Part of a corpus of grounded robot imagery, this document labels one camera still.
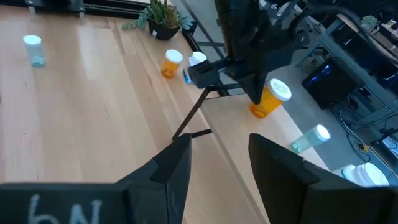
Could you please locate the white bottle blue label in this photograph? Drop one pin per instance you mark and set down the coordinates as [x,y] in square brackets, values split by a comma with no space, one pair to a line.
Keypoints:
[367,174]
[197,57]

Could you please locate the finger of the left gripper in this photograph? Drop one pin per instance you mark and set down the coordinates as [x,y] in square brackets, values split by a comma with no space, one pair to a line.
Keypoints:
[253,88]

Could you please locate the black computer case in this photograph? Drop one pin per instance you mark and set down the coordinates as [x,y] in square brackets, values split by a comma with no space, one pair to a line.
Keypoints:
[329,87]

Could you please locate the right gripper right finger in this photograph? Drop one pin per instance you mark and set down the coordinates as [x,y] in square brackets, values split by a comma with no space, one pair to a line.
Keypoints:
[298,199]

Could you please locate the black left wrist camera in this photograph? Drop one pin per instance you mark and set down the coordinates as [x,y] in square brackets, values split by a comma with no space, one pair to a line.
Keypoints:
[203,74]

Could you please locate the small potted succulent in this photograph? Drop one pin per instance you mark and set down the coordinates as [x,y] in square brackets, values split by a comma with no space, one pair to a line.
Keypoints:
[370,21]

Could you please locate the succulent plant in black pot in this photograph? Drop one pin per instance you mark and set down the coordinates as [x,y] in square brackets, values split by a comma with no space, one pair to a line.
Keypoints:
[163,28]

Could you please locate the grey metal desk frame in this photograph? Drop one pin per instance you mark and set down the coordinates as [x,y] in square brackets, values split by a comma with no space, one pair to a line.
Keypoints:
[351,59]

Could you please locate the small green pill bottle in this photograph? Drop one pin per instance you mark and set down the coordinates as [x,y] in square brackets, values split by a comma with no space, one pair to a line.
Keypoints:
[311,138]
[34,53]

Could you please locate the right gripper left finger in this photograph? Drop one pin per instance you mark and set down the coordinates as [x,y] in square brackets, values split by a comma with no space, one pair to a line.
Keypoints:
[155,196]

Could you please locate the orange pill bottle white cap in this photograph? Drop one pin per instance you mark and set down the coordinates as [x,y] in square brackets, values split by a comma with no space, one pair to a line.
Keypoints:
[170,67]
[270,102]

